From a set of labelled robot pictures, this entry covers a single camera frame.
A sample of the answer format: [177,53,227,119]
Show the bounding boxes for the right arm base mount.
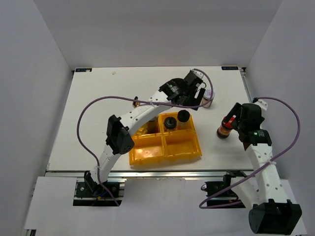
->
[201,172,249,209]

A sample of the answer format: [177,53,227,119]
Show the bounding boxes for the yellow four-compartment tray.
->
[129,112,202,168]

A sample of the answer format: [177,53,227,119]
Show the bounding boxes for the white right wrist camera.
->
[252,97,268,111]

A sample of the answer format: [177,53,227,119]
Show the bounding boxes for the brown jar white lid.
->
[201,89,215,108]

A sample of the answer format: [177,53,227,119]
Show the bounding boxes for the black-lid shaker with knob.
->
[164,117,177,132]

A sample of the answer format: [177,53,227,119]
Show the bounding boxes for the red-lid dark sauce jar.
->
[217,115,236,139]

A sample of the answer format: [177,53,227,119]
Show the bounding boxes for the dark sauce bottle black cap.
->
[147,116,159,134]

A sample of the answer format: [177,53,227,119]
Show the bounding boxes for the black-lid white shaker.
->
[177,110,190,129]

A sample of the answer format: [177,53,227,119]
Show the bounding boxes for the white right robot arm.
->
[222,103,302,236]

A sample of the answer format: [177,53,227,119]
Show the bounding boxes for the clear oil bottle gold spout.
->
[132,95,148,135]

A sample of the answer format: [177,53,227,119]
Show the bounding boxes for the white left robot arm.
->
[87,68,210,196]

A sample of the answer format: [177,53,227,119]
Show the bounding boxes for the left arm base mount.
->
[73,171,124,207]

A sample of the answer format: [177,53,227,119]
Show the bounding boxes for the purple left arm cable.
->
[77,68,214,207]

